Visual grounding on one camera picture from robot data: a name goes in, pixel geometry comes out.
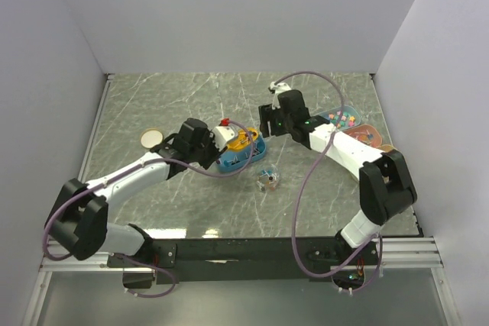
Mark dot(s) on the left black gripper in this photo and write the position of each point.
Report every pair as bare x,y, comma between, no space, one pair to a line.
215,152

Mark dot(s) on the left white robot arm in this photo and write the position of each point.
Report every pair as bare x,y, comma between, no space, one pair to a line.
79,218

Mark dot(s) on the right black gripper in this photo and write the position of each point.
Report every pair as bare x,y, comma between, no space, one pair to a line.
267,114

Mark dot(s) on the clear plastic jar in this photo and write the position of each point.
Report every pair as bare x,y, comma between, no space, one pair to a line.
267,178

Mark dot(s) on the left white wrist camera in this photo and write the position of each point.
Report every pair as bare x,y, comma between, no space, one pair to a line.
224,134

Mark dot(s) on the yellow plastic scoop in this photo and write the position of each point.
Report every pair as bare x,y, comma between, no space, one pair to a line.
243,141

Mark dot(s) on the beige round jar lid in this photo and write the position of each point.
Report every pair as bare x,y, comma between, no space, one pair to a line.
151,137

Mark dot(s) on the beige gummy candy tray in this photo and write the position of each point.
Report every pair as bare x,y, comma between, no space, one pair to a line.
386,148

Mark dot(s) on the blue lollipop tray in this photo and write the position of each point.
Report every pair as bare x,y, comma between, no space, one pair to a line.
231,161

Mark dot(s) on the pink lollipop tray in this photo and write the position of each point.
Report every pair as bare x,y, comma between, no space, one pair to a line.
367,134

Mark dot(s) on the light blue star candy tray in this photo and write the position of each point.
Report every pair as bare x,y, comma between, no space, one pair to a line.
344,118

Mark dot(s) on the black base beam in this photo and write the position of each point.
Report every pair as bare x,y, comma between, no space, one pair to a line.
221,259

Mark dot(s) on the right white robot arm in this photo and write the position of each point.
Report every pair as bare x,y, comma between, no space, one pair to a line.
385,185

